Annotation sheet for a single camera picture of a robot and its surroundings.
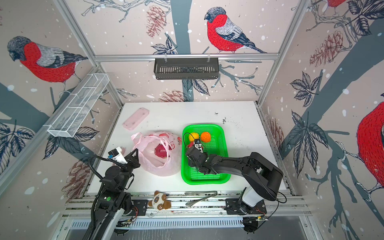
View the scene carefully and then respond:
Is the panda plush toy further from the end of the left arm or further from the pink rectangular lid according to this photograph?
the pink rectangular lid

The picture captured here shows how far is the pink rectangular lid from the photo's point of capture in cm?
108

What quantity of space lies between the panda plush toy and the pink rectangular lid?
0.52m

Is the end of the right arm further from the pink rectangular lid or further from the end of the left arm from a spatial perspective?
the pink rectangular lid

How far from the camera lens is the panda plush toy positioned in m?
0.74
